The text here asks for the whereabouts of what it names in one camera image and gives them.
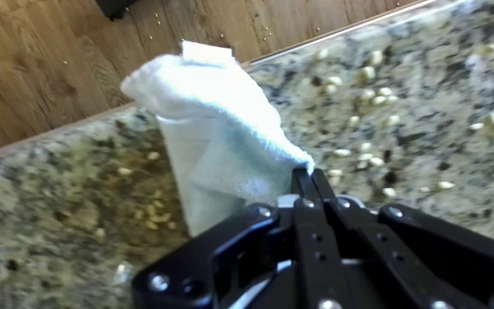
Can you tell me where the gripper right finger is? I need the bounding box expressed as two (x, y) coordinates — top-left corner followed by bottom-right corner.
(313, 169), (494, 309)

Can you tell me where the black object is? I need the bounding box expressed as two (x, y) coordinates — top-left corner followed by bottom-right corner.
(95, 0), (138, 21)

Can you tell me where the heap of pale kernels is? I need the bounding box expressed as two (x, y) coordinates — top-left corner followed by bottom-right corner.
(135, 189), (179, 231)

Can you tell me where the white towel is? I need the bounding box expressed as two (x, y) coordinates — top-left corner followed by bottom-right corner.
(120, 40), (315, 237)

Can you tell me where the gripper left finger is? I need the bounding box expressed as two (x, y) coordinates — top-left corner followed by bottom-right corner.
(132, 168), (355, 309)

